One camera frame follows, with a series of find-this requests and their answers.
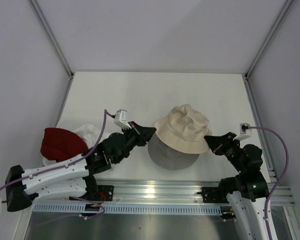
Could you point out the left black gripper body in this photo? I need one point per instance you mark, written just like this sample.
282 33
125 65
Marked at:
132 139

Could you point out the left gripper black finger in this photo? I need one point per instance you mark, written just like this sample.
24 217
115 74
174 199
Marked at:
144 134
138 128

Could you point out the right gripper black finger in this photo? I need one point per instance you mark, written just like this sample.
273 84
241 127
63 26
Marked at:
218 151
217 142

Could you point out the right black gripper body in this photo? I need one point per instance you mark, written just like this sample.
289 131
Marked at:
231 153

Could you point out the grey bucket hat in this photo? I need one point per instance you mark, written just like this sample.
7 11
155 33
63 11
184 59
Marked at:
169 158

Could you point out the beige bucket hat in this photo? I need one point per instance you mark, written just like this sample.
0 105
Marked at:
184 129

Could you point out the dark red bucket hat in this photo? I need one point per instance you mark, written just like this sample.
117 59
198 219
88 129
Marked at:
60 144

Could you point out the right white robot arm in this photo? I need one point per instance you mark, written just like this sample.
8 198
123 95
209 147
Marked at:
247 193

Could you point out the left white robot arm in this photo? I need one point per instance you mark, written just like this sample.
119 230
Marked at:
73 178

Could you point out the white plastic basket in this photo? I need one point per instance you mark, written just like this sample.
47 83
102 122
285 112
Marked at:
74 123

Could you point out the white bucket hat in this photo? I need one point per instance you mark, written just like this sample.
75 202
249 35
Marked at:
88 133

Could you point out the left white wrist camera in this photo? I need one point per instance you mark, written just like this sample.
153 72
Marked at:
120 119

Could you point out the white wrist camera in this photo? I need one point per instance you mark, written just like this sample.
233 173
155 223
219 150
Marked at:
120 119
245 132

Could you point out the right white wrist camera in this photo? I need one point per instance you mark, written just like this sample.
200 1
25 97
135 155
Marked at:
245 132

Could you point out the right black base bracket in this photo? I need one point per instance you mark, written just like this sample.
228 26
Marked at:
211 195

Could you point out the black base bracket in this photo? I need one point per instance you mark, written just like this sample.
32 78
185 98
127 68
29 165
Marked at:
211 195
103 193

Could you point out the aluminium mounting rail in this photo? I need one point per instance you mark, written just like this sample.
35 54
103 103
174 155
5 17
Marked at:
156 192

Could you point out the left black base bracket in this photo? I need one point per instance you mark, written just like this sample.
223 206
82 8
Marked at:
103 193

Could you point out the white slotted cable duct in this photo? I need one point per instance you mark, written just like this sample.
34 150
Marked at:
138 209

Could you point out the right aluminium frame post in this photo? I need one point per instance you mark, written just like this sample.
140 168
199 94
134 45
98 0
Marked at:
270 36

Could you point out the aluminium frame post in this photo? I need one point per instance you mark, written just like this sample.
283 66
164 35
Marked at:
41 18
270 36

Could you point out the left aluminium frame post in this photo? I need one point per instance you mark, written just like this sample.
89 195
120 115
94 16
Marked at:
41 18

